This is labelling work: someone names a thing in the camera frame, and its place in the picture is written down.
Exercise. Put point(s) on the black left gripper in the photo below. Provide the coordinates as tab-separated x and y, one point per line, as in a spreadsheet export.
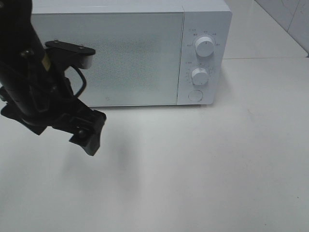
41	85

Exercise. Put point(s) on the white microwave door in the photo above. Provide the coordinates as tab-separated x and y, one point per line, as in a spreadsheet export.
137	55

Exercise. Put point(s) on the round door release button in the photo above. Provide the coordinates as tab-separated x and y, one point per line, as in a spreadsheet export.
195	95

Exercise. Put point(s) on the white timer knob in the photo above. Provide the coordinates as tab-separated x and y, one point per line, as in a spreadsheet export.
200	76

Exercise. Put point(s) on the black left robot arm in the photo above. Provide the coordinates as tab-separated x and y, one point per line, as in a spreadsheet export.
15	24

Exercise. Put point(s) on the white microwave oven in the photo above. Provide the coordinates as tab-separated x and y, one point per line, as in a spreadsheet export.
200	17

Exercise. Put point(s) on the upper white control knob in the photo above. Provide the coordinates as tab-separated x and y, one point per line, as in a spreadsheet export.
204	46

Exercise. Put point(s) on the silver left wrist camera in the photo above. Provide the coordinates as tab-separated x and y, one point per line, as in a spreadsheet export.
84	62

